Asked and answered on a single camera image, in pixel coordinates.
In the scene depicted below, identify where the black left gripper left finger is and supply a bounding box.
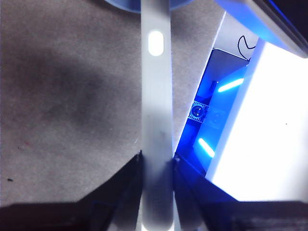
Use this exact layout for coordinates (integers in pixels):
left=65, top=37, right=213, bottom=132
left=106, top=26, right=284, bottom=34
left=0, top=150, right=144, bottom=231

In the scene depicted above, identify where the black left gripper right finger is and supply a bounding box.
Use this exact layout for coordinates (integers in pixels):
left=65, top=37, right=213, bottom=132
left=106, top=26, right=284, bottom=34
left=172, top=157, right=308, bottom=231

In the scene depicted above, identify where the grey-handled sponge cup brush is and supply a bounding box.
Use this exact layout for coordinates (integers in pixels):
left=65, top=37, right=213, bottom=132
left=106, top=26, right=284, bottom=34
left=136, top=0, right=181, bottom=231

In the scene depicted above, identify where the grey metal bar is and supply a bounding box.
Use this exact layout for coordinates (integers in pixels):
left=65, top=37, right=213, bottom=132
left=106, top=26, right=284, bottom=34
left=215, top=0, right=308, bottom=59

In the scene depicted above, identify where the black front camera module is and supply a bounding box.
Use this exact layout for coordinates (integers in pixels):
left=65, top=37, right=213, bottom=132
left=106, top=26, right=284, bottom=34
left=177, top=49, right=250, bottom=179

